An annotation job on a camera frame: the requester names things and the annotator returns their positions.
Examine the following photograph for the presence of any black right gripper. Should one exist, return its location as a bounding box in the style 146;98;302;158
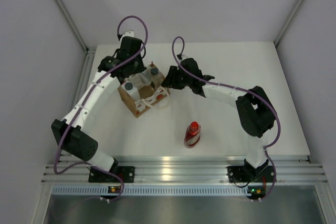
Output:
162;66;192;90

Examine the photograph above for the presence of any burlap watermelon canvas bag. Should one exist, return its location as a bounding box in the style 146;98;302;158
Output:
118;63;171;118

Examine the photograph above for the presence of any clear plastic tube pack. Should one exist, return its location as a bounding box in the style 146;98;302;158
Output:
130;70;151;90

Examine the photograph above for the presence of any red shampoo bottle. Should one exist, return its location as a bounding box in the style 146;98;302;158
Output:
184;121;201;148

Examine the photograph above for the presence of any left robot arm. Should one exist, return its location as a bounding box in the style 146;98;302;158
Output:
51;32;145;182

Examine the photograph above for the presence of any clear bottle grey cap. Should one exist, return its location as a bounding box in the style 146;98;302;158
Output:
150;67;164;90

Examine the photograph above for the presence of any white bottle grey cap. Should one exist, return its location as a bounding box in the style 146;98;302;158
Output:
122;81;141;101

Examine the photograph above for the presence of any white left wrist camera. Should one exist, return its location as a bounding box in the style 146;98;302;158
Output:
121;30;135;38

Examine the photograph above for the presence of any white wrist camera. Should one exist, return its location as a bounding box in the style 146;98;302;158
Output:
121;30;135;38
177;54;188;62

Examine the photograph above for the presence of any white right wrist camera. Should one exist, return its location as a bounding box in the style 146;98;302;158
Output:
177;54;188;62

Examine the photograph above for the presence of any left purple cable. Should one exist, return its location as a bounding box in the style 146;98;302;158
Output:
54;15;150;204

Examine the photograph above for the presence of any aluminium rail base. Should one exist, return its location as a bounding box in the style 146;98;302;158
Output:
40;155;329;184

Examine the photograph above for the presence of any perforated cable duct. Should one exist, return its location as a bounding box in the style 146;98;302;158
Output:
52;185;263;196

